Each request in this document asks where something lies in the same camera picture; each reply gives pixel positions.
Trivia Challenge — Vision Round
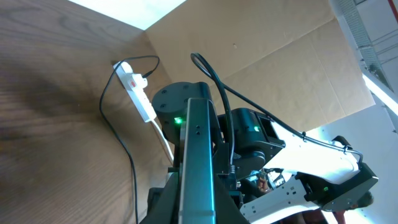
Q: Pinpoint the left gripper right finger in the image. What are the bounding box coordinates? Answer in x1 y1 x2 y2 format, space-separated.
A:
213 175 249 224

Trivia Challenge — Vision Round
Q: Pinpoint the white power strip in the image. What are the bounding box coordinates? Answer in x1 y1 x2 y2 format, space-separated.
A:
113 62 156 123

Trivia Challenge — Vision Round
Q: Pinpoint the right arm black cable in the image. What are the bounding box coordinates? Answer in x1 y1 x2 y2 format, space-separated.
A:
190 52 364 166

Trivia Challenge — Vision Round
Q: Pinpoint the brown cardboard panel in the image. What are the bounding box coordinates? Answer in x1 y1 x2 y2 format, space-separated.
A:
146 0 374 131

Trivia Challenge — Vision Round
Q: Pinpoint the white power strip cord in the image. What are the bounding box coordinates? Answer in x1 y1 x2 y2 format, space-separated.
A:
150 119 175 166

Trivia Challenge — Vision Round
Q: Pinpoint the white charger plug adapter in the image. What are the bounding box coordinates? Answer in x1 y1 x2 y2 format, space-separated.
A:
128 73 148 91

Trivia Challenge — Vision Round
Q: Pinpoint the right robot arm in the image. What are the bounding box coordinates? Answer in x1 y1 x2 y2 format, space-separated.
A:
152 82 378 223

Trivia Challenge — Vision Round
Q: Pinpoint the black charging cable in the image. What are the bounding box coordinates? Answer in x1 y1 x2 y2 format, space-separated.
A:
98 55 160 224

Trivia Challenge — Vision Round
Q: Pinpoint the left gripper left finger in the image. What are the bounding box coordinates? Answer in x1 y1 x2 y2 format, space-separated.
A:
140 172 180 224

